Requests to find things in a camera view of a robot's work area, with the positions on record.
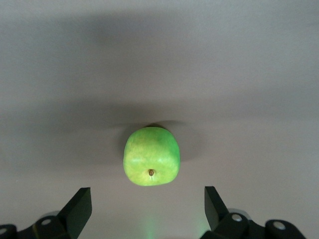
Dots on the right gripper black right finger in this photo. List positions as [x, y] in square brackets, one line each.
[216, 211]

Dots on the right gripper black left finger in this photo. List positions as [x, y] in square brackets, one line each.
[74, 211]

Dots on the green apple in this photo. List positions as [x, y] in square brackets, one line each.
[150, 156]

